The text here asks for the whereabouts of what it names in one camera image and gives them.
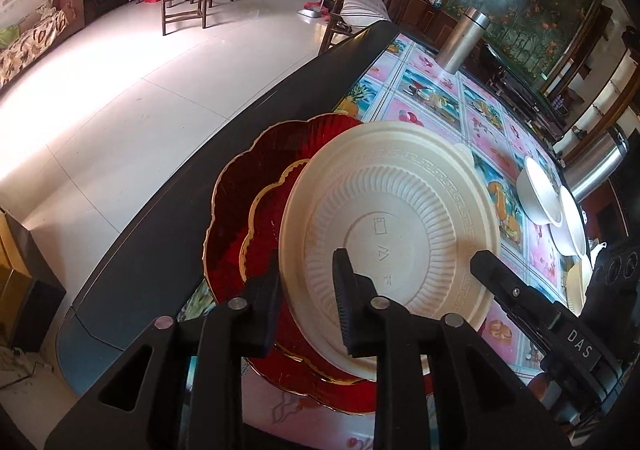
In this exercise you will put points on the wooden side cabinet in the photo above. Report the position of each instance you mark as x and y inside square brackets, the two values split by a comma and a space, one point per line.
[25, 290]

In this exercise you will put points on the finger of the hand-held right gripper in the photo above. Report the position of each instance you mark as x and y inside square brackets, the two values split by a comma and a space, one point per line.
[530, 305]

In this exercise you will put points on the dark wooden sideboard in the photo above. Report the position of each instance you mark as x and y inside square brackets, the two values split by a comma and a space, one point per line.
[510, 79]

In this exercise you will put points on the patterned sofa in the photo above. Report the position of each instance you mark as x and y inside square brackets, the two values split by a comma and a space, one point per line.
[35, 39]

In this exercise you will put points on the slim steel thermos flask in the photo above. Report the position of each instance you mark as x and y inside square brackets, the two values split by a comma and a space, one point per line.
[462, 39]

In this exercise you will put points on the large steel kettle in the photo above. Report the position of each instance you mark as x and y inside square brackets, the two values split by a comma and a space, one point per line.
[595, 164]

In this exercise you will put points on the small red glass plate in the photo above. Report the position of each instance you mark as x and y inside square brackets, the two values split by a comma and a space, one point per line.
[265, 230]

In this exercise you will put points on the striped seat cushion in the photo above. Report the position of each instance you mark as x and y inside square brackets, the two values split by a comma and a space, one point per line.
[362, 7]

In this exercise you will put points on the cream disposable bowl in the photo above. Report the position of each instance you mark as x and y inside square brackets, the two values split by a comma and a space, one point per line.
[577, 285]

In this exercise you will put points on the fruit print tablecloth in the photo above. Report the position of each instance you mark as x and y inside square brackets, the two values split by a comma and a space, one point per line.
[425, 79]

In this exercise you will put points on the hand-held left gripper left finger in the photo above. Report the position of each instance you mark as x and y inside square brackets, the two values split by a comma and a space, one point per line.
[262, 310]

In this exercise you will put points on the cream disposable plate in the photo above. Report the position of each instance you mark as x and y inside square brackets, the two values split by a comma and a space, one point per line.
[400, 190]

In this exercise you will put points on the white bowl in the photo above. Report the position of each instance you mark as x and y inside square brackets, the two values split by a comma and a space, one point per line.
[537, 190]
[571, 225]

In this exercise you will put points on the large red glass plate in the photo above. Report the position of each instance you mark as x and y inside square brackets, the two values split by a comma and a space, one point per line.
[230, 210]

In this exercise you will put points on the wooden chair with cushion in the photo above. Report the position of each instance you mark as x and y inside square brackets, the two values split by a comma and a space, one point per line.
[335, 24]

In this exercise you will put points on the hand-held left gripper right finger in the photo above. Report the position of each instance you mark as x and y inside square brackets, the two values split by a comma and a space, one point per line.
[350, 310]

